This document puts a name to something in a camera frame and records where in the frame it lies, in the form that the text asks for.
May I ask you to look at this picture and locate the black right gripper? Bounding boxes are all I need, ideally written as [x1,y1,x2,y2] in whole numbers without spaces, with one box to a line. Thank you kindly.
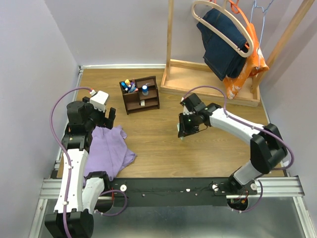
[178,112,200,137]

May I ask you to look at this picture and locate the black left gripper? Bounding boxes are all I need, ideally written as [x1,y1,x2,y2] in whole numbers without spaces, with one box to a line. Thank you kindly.
[83,96,116,130]

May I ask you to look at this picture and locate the green stapler remover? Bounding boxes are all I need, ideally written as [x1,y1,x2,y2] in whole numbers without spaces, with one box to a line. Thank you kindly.
[177,123,184,140]

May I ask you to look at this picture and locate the blue and grey cylinder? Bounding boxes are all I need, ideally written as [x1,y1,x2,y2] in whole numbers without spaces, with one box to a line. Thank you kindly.
[142,85,149,96]

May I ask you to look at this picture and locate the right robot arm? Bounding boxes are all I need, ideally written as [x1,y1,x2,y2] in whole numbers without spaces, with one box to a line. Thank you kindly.
[178,93,288,194]

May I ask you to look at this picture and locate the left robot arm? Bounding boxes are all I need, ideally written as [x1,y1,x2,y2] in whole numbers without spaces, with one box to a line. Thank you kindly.
[45,92,115,238]

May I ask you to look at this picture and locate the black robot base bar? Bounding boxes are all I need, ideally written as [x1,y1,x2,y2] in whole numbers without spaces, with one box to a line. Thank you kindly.
[109,177,258,207]

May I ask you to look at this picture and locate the purple cloth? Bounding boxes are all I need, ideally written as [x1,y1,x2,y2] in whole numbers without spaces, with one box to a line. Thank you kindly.
[84,125,137,181]

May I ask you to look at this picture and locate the dark brown wooden desk organizer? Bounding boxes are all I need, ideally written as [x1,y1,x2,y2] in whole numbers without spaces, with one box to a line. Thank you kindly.
[119,76,160,115]

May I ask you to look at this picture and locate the wooden clothes rack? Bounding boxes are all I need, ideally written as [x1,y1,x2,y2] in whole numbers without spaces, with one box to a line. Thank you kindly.
[160,0,313,107]

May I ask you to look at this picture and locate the dark blue jeans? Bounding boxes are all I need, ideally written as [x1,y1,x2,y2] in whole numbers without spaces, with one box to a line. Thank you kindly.
[197,23,246,81]

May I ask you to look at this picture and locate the wooden clothes hanger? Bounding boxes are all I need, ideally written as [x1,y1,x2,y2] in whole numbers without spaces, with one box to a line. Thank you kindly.
[191,0,255,58]

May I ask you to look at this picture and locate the orange cloth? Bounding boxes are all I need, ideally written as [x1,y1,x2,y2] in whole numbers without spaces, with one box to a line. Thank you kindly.
[223,23,269,99]

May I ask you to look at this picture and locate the orange plastic hanger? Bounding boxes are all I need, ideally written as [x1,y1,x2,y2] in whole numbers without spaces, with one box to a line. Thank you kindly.
[211,0,252,50]

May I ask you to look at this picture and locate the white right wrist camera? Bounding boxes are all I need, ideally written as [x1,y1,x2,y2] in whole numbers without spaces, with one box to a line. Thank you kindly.
[181,101,192,115]

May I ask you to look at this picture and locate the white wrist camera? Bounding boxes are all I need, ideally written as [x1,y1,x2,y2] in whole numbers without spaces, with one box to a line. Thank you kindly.
[181,101,192,115]
[89,90,109,112]

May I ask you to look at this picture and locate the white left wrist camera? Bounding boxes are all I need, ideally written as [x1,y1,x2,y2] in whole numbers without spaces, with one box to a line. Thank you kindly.
[89,90,109,112]

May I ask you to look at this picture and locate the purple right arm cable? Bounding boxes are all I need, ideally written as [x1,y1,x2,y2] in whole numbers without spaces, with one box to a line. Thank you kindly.
[180,85,295,214]

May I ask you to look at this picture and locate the blue wire hanger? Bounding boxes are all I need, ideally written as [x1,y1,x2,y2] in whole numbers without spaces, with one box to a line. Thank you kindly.
[250,0,274,53]

